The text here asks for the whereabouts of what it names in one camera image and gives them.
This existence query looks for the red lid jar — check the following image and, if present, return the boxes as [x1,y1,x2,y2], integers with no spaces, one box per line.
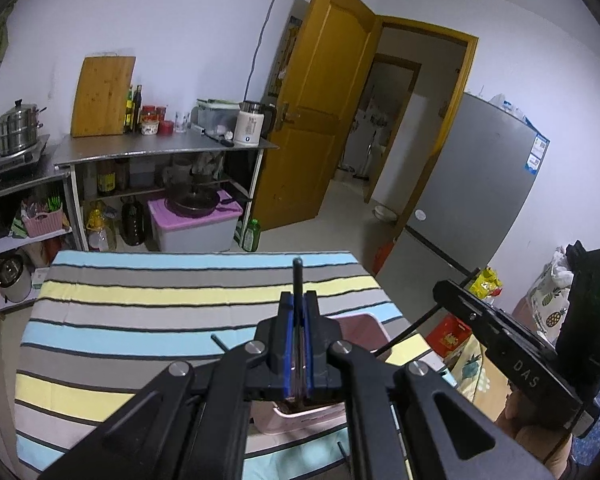
[141,105,160,136]

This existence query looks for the small pink shelf basket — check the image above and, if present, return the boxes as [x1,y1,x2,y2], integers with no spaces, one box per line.
[22,208,63,237]

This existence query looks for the large yellow oil bottle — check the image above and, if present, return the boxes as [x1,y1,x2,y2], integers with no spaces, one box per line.
[86,201,117,251]

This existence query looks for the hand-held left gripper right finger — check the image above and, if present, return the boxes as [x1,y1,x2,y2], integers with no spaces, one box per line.
[304,291,553,480]

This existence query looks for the low steel shelf unit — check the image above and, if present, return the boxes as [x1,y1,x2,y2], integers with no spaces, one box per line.
[0,167,78,311]

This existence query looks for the white electric kettle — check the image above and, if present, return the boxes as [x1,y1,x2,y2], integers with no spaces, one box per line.
[232,101,277,147]

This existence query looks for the striped table cloth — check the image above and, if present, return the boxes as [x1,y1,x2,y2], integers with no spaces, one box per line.
[15,250,456,480]

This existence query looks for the gas stove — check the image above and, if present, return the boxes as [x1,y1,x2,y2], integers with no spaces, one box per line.
[0,134,51,181]

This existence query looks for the wooden cutting board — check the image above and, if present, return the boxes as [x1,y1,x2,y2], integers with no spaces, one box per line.
[70,55,137,138]

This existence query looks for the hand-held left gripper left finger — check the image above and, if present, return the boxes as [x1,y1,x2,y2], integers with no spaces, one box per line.
[40,292,296,480]

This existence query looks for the yellow wooden door frame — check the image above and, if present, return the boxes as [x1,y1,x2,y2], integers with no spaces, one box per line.
[365,15,481,206]

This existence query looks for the dark sauce bottle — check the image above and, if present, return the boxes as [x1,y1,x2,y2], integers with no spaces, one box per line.
[132,85,144,133]

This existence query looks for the steel steamer pot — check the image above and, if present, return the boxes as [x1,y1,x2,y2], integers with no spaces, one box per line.
[0,100,48,157]

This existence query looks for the green plastic bottle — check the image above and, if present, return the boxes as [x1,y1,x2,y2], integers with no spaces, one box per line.
[243,218,262,252]

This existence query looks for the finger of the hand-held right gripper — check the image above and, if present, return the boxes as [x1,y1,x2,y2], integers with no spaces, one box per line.
[432,280,496,341]

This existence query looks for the yellow wooden door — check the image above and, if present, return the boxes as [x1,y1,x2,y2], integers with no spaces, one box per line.
[250,0,383,231]

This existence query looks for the person's right hand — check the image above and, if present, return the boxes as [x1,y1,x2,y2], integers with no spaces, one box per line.
[497,392,573,466]

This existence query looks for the black wok pan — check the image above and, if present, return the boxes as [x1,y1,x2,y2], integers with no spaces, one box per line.
[165,190,236,218]

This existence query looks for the white plastic bag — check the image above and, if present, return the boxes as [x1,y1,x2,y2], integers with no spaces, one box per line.
[490,92,526,121]

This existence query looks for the black kitchen knife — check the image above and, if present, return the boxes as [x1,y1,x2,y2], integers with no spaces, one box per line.
[202,130,236,147]

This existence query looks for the steel kitchen table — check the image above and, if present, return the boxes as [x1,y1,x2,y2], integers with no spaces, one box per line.
[54,132,280,253]

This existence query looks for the brown sauce bottle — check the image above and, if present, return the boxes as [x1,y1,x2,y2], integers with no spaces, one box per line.
[96,160,117,196]

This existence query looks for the rice cooker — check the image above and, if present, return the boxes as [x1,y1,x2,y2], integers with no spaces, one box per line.
[0,255,33,302]

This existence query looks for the dark glass jug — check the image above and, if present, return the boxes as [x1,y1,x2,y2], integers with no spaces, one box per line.
[121,199,146,246]

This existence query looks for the wall cable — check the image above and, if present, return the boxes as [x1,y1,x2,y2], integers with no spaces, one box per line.
[245,0,291,103]

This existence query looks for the purple lid storage box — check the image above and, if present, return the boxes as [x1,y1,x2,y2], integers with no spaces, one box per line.
[147,191,243,253]

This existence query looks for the yellow snack packets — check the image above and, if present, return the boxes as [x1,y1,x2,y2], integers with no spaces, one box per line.
[467,267,503,301]

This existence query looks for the clear plastic food container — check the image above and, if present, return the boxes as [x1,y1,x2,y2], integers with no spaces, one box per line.
[196,99,241,133]

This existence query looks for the grey refrigerator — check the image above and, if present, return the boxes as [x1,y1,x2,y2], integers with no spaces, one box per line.
[375,91,551,281]

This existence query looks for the red cardboard box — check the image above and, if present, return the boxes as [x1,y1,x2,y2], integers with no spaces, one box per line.
[426,316,473,358]

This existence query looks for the pink plastic utensil basket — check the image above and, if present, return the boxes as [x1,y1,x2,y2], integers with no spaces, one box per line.
[250,312,393,436]

